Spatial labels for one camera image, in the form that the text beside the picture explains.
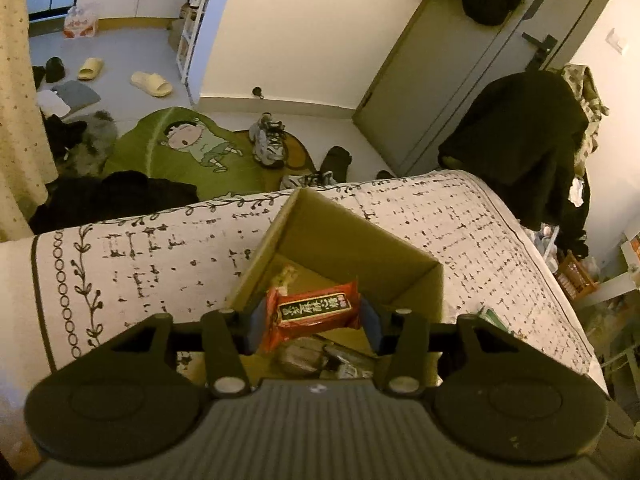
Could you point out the checkered beige cloth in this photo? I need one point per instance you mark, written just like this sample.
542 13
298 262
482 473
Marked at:
590 105

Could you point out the grey fluffy cloth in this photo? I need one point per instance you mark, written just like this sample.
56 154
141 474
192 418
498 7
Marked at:
95 137

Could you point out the black coat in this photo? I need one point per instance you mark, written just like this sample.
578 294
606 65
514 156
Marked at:
520 150

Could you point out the brown cardboard box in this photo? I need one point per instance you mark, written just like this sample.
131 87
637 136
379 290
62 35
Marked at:
340 240

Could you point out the white plastic clutter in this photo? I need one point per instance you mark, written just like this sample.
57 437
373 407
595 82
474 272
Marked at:
542 247

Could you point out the black slippers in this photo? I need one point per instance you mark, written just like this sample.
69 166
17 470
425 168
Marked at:
50 70

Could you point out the white wall switch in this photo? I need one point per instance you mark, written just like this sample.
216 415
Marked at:
617 41

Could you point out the white shelf rack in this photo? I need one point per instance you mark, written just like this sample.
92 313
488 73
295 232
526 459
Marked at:
192 25

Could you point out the black cloth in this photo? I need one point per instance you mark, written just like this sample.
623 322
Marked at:
115 200

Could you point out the pile of snack packets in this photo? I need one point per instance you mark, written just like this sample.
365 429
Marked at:
494 318

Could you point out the green cartoon rug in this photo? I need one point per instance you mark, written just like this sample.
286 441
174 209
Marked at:
145 155

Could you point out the grey white sneaker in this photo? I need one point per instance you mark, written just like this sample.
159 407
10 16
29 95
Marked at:
270 152
267 124
307 180

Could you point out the white printed bedspread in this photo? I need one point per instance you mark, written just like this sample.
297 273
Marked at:
150 260

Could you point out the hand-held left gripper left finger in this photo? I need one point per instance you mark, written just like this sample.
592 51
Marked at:
257 325

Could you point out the red snack packet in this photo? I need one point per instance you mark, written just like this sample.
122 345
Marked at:
315 312

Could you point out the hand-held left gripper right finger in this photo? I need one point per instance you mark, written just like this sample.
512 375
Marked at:
371 325

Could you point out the grey door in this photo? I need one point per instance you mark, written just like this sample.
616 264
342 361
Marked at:
450 75

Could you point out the white desk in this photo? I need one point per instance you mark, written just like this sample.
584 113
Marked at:
610 285

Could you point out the white cloth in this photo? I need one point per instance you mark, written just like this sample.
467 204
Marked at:
52 104

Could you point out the dotted cream curtain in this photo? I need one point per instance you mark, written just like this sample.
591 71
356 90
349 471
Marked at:
17 110

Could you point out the black shoe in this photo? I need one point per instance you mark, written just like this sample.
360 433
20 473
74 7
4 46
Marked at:
336 162

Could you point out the beige snack packet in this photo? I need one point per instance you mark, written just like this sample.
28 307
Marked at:
287 280

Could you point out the red white plastic bag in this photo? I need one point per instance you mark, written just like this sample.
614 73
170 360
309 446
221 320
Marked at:
81 22

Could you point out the orange wicker basket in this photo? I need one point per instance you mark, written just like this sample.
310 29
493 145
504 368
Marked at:
575 275

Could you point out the dark snack packet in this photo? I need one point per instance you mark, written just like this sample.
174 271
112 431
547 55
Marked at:
350 362

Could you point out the brown snack packet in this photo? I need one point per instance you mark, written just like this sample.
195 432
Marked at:
302 357

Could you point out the black door stop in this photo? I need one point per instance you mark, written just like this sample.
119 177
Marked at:
258 92

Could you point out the beige slipper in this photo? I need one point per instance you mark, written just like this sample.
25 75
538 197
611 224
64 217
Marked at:
151 84
91 68

